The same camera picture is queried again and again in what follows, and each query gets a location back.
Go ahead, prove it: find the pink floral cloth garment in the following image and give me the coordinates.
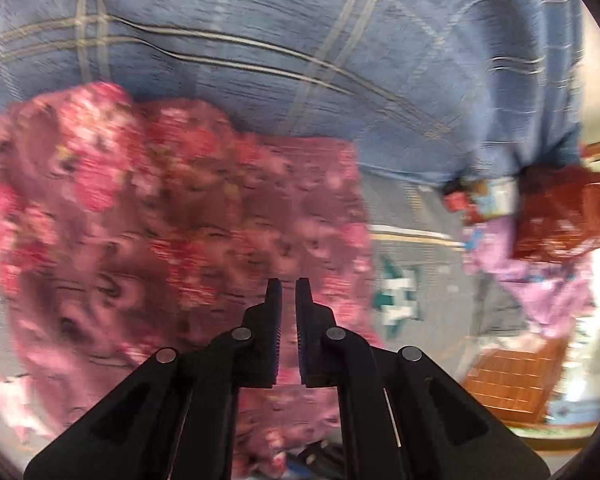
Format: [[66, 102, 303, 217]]
[[0, 82, 375, 477]]

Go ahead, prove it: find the grey striped bed sheet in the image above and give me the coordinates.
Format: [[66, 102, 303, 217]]
[[0, 134, 531, 480]]

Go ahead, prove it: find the orange woven basket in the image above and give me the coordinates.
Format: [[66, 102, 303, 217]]
[[462, 338, 568, 426]]

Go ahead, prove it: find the light purple cloth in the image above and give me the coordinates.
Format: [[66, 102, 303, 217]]
[[463, 216, 593, 338]]

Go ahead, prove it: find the small colourful box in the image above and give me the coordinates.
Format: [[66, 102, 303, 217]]
[[442, 177, 519, 226]]

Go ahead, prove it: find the red plastic bag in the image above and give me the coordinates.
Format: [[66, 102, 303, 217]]
[[513, 165, 600, 263]]

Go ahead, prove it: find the blue plaid pillow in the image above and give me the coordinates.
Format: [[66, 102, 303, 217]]
[[0, 0, 582, 185]]

